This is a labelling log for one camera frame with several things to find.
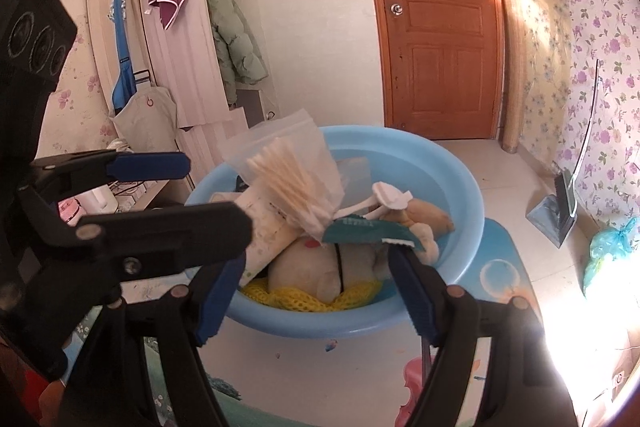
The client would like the cotton swabs plastic bag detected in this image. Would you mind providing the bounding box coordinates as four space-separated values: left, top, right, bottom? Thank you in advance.
220 109 345 241

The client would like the white plastic hook hanger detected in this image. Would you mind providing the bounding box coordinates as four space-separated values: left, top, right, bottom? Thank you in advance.
333 181 413 220

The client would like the pink cup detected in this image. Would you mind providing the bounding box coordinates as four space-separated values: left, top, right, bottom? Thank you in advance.
58 197 86 227

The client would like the white electric kettle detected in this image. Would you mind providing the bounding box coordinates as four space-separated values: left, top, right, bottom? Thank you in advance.
74 138 134 216

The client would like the grey tote bag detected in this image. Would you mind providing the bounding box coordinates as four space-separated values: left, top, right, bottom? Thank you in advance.
112 69 178 153

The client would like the yellow mesh cloth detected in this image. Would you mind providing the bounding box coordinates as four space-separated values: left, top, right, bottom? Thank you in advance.
241 279 383 313

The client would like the Face tissue pack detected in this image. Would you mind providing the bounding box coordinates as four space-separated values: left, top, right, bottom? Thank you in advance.
209 186 303 287

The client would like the beige plush toy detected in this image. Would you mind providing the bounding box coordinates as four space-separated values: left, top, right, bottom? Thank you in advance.
266 198 454 303

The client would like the teal plastic bag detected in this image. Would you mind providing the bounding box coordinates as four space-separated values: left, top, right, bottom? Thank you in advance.
582 217 639 295

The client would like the metal dustpan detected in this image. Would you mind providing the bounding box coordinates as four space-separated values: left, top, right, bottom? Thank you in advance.
526 61 600 248

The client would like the white wooden wardrobe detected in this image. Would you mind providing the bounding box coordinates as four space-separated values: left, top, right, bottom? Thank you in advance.
87 0 248 185

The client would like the dark green sachet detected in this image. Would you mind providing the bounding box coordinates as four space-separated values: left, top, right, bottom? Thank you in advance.
321 215 424 251

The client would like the green puffer jacket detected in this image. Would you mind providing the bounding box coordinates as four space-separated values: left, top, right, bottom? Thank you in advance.
206 0 268 106

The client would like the light blue plastic basin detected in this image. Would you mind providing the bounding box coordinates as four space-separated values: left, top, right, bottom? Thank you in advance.
184 124 486 341

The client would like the brown wooden door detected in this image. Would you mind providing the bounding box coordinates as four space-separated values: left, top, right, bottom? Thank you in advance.
374 0 504 140

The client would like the blue hanging strap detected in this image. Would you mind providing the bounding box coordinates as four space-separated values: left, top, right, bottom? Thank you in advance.
108 0 138 113

